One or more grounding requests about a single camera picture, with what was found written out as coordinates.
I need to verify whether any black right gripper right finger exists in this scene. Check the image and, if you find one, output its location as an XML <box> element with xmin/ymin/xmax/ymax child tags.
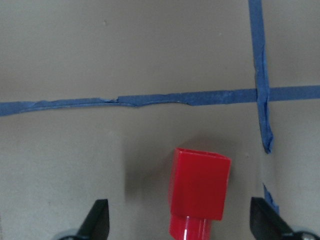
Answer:
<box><xmin>249</xmin><ymin>196</ymin><xmax>320</xmax><ymax>240</ymax></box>

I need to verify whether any red toy block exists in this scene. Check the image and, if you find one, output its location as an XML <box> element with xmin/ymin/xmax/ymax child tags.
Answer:
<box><xmin>169</xmin><ymin>148</ymin><xmax>232</xmax><ymax>240</ymax></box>

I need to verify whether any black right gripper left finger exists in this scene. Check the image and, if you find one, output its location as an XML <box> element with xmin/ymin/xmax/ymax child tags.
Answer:
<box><xmin>56</xmin><ymin>199</ymin><xmax>110</xmax><ymax>240</ymax></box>

